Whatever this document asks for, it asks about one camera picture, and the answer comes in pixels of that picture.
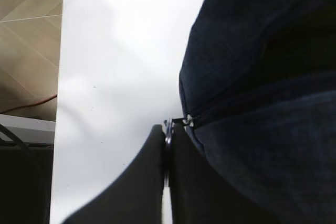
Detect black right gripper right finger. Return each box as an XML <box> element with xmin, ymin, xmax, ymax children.
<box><xmin>170</xmin><ymin>125</ymin><xmax>263</xmax><ymax>223</ymax></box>

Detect red floor cable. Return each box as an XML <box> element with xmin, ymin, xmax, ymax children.
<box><xmin>0</xmin><ymin>93</ymin><xmax>58</xmax><ymax>114</ymax></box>

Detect navy blue lunch bag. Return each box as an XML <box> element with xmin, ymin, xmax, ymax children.
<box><xmin>174</xmin><ymin>0</ymin><xmax>335</xmax><ymax>223</ymax></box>

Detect dark equipment beside table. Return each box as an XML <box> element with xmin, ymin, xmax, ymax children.
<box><xmin>1</xmin><ymin>115</ymin><xmax>55</xmax><ymax>223</ymax></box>

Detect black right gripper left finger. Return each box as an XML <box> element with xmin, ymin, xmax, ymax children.
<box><xmin>64</xmin><ymin>125</ymin><xmax>165</xmax><ymax>224</ymax></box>

